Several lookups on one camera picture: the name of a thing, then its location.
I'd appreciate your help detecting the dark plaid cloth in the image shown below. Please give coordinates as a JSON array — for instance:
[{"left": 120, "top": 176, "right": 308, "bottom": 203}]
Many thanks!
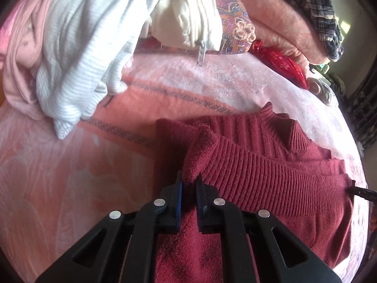
[{"left": 263, "top": 0, "right": 344, "bottom": 62}]

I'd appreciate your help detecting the white ribbed garment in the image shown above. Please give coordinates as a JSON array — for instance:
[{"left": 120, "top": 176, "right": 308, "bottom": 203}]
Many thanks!
[{"left": 35, "top": 0, "right": 180, "bottom": 140}]

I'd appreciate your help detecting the folded pink fleece blanket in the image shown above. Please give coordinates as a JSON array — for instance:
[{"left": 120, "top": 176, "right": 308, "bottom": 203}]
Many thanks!
[{"left": 221, "top": 0, "right": 327, "bottom": 65}]

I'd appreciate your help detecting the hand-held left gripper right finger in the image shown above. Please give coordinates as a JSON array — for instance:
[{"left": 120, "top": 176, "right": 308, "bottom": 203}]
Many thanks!
[{"left": 196, "top": 174, "right": 339, "bottom": 283}]

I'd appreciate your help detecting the red patterned pouch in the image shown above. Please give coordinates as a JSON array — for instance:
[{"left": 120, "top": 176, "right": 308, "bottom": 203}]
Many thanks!
[{"left": 250, "top": 39, "right": 310, "bottom": 90}]

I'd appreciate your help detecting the cream zippered garment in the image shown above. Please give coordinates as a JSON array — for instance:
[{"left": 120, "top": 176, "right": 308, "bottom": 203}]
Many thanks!
[{"left": 147, "top": 0, "right": 223, "bottom": 65}]

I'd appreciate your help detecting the purple floral pillow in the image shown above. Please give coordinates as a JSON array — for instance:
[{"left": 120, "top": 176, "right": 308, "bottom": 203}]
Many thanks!
[{"left": 213, "top": 0, "right": 257, "bottom": 56}]

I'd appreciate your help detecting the small grey round object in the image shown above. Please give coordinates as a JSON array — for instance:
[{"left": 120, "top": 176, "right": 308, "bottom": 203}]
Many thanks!
[{"left": 308, "top": 77, "right": 336, "bottom": 107}]

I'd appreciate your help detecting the dark red knit sweater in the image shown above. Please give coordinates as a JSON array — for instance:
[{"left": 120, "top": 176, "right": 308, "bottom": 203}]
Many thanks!
[{"left": 153, "top": 102, "right": 358, "bottom": 283}]

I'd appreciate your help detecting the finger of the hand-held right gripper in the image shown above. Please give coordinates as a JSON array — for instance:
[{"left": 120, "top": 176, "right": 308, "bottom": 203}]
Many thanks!
[{"left": 350, "top": 186, "right": 377, "bottom": 202}]

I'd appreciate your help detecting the dark patterned curtain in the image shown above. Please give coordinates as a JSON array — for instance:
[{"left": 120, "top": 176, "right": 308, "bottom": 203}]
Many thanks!
[{"left": 344, "top": 74, "right": 377, "bottom": 151}]

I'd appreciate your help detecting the pink patterned bed cover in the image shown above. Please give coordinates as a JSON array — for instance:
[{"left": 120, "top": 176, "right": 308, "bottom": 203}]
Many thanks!
[{"left": 0, "top": 35, "right": 369, "bottom": 283}]

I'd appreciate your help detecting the pink garment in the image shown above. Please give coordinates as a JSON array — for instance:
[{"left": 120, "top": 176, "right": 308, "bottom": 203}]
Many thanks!
[{"left": 0, "top": 0, "right": 64, "bottom": 121}]

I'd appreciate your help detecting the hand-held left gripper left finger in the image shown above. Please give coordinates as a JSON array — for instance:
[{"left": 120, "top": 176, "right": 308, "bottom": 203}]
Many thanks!
[{"left": 35, "top": 169, "right": 183, "bottom": 283}]

